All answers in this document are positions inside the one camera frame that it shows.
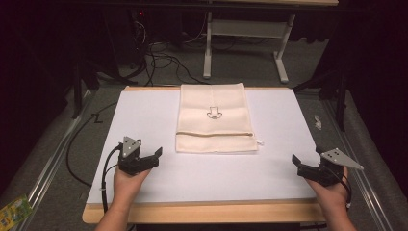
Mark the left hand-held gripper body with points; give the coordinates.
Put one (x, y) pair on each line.
(129, 160)

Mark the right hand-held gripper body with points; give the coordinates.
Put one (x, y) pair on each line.
(327, 174)

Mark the cream cloth zipper bag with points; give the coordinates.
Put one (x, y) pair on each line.
(213, 128)

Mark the person's right hand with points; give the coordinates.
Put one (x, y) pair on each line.
(333, 195)

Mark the person's left hand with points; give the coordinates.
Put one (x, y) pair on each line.
(126, 187)

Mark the clear plastic scrap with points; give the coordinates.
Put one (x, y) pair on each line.
(318, 122)

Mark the white table mat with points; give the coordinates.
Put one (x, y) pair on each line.
(224, 176)

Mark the black stand legs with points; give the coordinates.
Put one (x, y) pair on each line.
(341, 96)
(78, 83)

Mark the black computer tower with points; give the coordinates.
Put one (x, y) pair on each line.
(126, 35)

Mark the green printed packet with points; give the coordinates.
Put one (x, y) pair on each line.
(12, 213)

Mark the metal floor rail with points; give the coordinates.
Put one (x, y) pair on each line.
(54, 160)
(356, 173)

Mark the white desk frame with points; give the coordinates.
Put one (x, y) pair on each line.
(250, 28)

